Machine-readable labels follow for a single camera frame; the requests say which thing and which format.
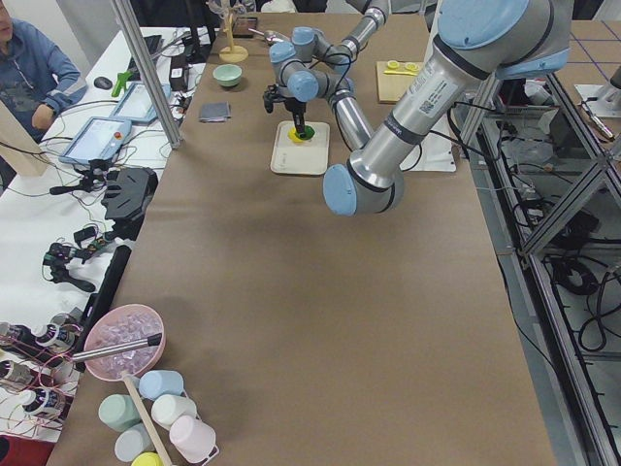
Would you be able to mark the wooden stand with base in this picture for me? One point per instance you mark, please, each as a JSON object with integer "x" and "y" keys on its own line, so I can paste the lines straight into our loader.
{"x": 228, "y": 11}

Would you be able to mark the teach pendant tablet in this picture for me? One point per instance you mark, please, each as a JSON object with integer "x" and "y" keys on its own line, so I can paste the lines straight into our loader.
{"x": 99, "y": 139}
{"x": 135, "y": 105}

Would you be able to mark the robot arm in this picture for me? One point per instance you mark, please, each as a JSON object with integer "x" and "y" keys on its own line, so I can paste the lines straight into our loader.
{"x": 474, "y": 40}
{"x": 339, "y": 34}

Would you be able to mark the green clamp tool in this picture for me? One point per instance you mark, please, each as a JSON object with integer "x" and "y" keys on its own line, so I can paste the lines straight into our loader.
{"x": 121, "y": 83}

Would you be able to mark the yellow lemon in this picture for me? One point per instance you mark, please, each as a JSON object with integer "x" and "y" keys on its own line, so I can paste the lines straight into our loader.
{"x": 295, "y": 137}

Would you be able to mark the blue cup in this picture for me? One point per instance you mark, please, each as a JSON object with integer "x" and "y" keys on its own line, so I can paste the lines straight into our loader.
{"x": 156, "y": 383}

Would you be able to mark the brown cardboard piece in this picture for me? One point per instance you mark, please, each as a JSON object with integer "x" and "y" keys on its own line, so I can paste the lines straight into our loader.
{"x": 18, "y": 149}

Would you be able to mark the yellow cup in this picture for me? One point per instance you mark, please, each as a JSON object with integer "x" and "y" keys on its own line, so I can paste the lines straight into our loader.
{"x": 148, "y": 458}

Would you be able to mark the pink cup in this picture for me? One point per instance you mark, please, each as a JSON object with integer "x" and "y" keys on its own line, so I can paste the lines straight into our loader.
{"x": 194, "y": 439}

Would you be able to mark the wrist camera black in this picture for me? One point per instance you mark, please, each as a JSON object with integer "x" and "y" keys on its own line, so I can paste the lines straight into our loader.
{"x": 272, "y": 95}

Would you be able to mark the person in blue jacket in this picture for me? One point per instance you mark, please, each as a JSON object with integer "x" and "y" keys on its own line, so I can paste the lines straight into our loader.
{"x": 38, "y": 80}

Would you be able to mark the white cup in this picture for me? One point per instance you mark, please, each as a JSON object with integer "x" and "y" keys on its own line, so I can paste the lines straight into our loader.
{"x": 168, "y": 408}

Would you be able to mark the mint green bowl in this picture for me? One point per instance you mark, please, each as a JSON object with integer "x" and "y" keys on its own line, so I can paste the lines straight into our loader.
{"x": 227, "y": 75}

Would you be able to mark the metal scoop in bowl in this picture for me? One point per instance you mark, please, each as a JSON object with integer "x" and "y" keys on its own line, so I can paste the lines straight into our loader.
{"x": 150, "y": 341}

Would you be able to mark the black computer mouse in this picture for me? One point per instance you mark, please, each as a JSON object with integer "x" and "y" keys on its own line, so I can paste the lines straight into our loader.
{"x": 103, "y": 83}

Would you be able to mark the aluminium frame post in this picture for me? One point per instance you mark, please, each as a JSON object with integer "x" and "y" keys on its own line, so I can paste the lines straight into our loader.
{"x": 132, "y": 33}

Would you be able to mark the far teach pendant tablet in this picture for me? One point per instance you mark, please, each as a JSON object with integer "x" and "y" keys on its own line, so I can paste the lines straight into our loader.
{"x": 135, "y": 105}

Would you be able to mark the green lime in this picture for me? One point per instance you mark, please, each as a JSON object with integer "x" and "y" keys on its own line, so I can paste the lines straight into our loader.
{"x": 307, "y": 134}

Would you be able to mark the near teach pendant tablet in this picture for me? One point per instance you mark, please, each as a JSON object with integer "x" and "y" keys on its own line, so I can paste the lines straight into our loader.
{"x": 99, "y": 139}

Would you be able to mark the black device on desk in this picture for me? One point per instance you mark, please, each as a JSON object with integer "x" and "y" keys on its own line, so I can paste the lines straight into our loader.
{"x": 128, "y": 193}

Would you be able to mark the black keyboard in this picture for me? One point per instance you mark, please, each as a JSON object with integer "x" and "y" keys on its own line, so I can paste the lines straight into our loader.
{"x": 154, "y": 44}

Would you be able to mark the grey folded cloth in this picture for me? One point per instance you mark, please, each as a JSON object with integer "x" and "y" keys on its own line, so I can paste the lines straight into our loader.
{"x": 215, "y": 112}

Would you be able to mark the black box on desk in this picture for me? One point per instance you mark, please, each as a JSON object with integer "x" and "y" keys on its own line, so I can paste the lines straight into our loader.
{"x": 178, "y": 73}

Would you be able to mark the white rabbit print tray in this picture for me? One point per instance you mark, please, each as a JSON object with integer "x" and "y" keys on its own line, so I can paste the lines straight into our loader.
{"x": 308, "y": 158}

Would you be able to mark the grey cup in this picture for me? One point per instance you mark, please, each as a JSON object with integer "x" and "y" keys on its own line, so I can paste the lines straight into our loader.
{"x": 133, "y": 442}

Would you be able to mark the green cup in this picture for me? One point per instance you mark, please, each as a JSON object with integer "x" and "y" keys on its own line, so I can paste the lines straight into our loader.
{"x": 118, "y": 412}

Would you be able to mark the yellow plastic knife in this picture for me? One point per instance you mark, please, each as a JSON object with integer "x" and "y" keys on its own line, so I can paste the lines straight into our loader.
{"x": 410, "y": 73}

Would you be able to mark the metal ice scoop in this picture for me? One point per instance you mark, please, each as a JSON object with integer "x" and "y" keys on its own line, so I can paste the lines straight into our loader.
{"x": 271, "y": 37}

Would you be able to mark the bamboo cutting board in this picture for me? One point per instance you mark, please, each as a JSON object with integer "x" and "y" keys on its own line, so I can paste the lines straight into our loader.
{"x": 391, "y": 88}

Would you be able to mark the wooden cup rack stick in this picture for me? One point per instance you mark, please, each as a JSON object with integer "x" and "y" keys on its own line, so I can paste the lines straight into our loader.
{"x": 133, "y": 392}

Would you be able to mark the pink bowl of ice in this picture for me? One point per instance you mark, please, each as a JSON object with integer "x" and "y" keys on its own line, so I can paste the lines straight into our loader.
{"x": 124, "y": 325}

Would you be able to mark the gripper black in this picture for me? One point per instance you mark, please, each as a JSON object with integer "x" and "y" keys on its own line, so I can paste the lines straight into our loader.
{"x": 295, "y": 108}

